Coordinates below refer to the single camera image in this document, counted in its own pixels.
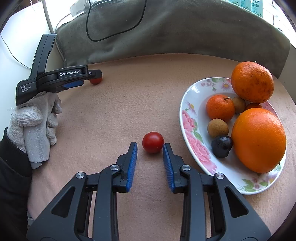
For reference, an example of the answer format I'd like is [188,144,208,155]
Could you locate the brown longan back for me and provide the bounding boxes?
[232,96,246,114]

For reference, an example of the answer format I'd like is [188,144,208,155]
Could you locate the left forearm black sleeve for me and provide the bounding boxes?
[1,130,32,240]

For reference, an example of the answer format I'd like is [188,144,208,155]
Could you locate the left hand white glove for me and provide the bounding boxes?
[7,92,62,169]

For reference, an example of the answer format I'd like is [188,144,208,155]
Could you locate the red cherry tomato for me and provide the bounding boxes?
[89,78,102,85]
[142,132,164,154]

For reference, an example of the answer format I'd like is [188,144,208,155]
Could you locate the small mandarin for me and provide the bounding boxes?
[206,94,235,123]

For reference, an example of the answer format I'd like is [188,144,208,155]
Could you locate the green floral pouch packs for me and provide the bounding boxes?
[228,0,263,17]

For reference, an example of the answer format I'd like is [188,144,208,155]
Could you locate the hidden small orange fruit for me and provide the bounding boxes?
[245,103,262,110]

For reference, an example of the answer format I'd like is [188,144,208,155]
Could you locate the white power adapter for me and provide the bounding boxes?
[70,0,90,16]

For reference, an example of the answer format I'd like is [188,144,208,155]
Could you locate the brown longan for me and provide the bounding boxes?
[207,118,229,138]
[232,96,246,114]

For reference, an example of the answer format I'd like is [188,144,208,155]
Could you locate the black cable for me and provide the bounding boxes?
[86,0,148,43]

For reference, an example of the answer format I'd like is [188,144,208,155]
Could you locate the dark purple plum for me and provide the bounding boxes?
[211,135,233,159]

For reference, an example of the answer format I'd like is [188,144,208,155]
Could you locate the floral white plate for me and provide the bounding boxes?
[179,77,286,195]

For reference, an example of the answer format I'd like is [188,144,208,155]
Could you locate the white cable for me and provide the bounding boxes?
[0,33,32,70]

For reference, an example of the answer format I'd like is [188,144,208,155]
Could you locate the large front orange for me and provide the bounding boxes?
[231,108,287,174]

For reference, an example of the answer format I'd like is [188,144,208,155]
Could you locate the grey-green cushion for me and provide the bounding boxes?
[56,1,290,76]

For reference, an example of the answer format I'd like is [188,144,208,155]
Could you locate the spotted back orange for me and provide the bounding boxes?
[231,61,274,103]

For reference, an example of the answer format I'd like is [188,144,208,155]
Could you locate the peach fleece blanket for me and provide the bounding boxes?
[27,53,296,241]

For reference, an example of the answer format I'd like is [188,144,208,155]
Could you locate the brown longan front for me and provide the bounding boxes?
[207,118,229,138]

